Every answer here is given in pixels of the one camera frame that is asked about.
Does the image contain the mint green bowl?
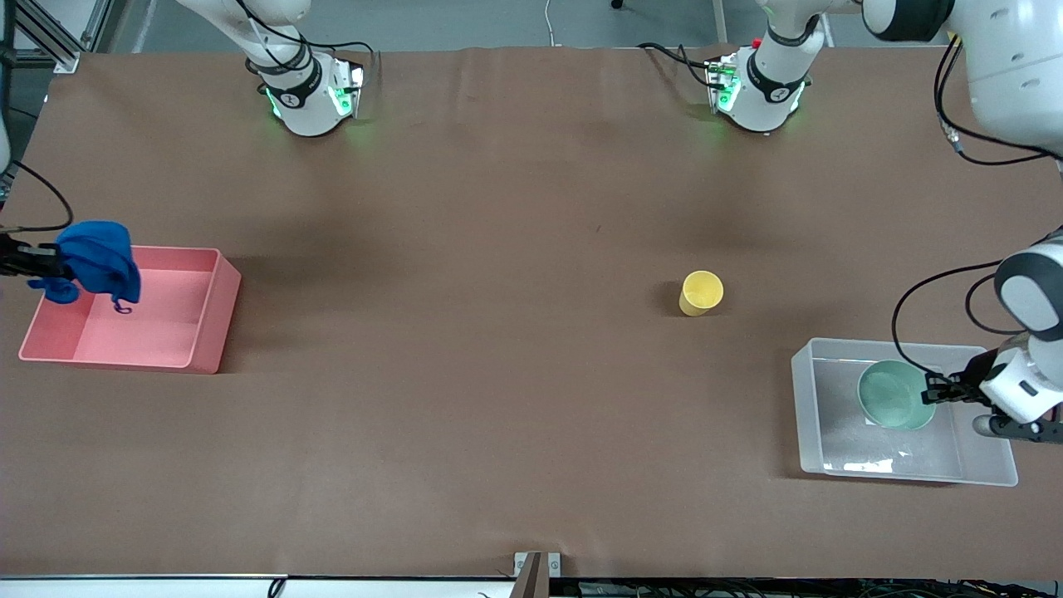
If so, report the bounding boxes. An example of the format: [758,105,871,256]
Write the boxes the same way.
[856,359,938,432]

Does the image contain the blue cloth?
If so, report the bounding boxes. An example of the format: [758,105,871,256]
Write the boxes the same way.
[27,219,143,316]

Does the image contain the yellow plastic cup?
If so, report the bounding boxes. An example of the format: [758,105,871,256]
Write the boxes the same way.
[678,270,725,318]

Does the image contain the clear plastic box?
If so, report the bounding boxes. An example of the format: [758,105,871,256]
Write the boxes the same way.
[791,336,1020,488]

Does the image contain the pink plastic box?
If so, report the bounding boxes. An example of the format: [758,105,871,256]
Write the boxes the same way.
[18,243,243,375]

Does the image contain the brown table cover sheet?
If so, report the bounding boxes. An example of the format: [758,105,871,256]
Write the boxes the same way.
[0,45,1063,581]

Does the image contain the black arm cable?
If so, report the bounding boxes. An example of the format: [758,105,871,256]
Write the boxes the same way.
[892,259,1011,376]
[932,33,1057,168]
[0,159,75,234]

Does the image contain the aluminium frame profile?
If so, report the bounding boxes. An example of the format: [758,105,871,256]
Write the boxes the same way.
[0,0,127,72]

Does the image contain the black base cable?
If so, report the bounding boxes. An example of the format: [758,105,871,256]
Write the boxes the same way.
[237,0,385,88]
[637,42,720,89]

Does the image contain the metal edge bracket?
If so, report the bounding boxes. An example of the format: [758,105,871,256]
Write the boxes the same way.
[512,551,563,598]

